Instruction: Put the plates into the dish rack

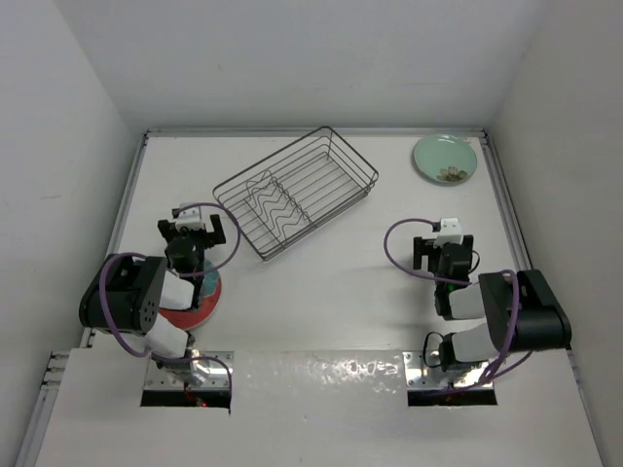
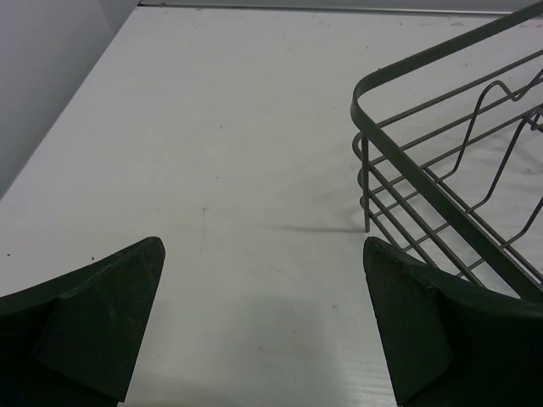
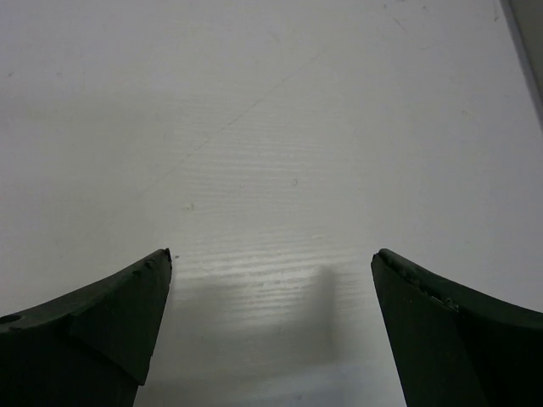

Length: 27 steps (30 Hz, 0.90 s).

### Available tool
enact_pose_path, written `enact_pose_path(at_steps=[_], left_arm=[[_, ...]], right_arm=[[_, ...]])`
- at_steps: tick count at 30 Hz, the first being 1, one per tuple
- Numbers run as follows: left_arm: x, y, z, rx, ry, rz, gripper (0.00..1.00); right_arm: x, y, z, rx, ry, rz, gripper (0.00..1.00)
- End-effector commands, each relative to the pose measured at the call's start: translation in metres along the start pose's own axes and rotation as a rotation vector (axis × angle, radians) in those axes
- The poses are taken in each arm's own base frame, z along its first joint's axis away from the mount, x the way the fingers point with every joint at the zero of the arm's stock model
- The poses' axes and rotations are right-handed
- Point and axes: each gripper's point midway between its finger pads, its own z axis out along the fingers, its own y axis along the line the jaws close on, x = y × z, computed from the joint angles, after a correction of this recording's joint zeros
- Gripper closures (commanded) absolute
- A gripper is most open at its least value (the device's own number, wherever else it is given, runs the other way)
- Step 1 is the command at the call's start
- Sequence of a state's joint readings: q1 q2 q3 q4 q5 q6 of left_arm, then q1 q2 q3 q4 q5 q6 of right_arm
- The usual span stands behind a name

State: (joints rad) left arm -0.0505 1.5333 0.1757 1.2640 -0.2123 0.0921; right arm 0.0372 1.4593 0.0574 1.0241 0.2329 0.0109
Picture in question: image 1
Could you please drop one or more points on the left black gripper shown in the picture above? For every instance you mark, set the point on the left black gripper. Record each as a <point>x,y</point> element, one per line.
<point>168,230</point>

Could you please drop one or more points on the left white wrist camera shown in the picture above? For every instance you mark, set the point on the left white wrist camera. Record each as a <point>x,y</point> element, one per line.
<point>187,219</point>

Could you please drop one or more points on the metal base plate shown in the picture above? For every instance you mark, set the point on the metal base plate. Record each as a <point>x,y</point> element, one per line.
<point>424,373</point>
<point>199,370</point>

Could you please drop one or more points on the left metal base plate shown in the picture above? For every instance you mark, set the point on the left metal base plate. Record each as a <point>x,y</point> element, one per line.
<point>199,370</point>

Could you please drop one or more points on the light green plate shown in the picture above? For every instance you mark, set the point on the light green plate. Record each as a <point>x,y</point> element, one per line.
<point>444,159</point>

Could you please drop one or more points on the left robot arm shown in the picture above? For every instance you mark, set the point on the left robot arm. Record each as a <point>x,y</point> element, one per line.
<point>151,304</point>

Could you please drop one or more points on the wire dish rack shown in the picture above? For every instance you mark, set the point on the wire dish rack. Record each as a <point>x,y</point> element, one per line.
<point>295,190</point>

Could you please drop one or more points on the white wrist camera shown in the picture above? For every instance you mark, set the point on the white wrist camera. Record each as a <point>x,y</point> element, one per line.
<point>448,230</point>
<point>187,219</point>

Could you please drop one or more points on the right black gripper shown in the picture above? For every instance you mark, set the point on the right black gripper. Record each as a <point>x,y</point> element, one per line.
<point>423,247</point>

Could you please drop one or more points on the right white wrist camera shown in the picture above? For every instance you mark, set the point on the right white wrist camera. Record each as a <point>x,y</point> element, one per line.
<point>448,230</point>

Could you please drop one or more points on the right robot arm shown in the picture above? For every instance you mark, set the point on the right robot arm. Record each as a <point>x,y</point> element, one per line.
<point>518,310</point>

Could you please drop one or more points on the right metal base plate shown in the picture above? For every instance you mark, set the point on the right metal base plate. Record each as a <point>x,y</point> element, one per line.
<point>424,373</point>

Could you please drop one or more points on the red and teal plate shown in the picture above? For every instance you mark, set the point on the red and teal plate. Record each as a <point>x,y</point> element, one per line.
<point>190,318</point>

